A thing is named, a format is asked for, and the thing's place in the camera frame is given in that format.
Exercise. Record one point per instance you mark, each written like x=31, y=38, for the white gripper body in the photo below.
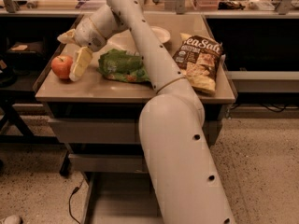
x=87, y=34

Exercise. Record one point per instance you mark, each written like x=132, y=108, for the dark box on shelf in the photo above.
x=35, y=49

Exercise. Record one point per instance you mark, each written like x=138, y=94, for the white shoe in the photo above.
x=11, y=220

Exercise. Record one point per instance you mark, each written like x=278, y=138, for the brown sea salt chip bag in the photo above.
x=198, y=58

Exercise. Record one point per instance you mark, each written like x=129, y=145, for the grey open bottom drawer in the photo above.
x=120, y=198

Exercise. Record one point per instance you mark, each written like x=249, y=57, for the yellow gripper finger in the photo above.
x=67, y=37
x=82, y=59

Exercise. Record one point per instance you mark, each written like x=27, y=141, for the green snack bag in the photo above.
x=120, y=66

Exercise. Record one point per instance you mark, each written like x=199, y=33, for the white bowl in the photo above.
x=162, y=34

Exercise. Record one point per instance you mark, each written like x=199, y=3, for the red apple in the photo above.
x=61, y=65

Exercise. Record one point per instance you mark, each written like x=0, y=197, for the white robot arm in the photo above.
x=182, y=171

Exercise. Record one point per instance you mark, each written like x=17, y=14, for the grey middle drawer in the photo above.
x=108, y=163

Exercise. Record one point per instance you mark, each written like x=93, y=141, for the grey top drawer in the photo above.
x=101, y=131

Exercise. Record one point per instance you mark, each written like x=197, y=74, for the black table frame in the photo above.
x=7, y=100

